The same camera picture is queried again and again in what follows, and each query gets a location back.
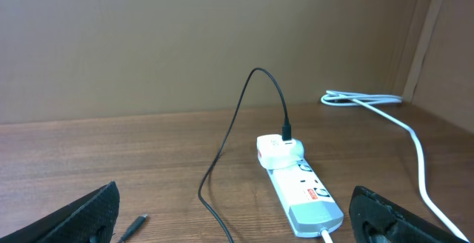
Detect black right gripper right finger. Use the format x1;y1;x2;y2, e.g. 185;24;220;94
349;186;464;243

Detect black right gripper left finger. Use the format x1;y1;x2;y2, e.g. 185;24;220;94
1;182;120;243

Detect white power strip cord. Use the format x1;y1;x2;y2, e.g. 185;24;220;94
319;90;470;243

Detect black charger cable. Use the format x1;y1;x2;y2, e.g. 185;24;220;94
117;67;293;243

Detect white charger adapter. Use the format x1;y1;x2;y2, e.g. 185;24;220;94
256;134;304;170

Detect white power strip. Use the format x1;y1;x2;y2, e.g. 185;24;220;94
267;159;344;238

